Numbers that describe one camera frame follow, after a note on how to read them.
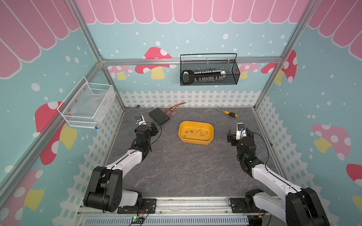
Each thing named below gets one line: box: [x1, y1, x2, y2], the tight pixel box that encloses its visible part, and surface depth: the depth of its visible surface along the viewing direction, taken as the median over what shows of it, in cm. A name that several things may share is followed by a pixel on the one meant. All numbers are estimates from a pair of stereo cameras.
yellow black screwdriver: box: [215, 108, 239, 118], surface depth 117 cm
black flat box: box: [148, 107, 171, 126], surface depth 116 cm
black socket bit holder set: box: [181, 69, 227, 86], surface depth 91 cm
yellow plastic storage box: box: [178, 121, 214, 146], surface depth 106 cm
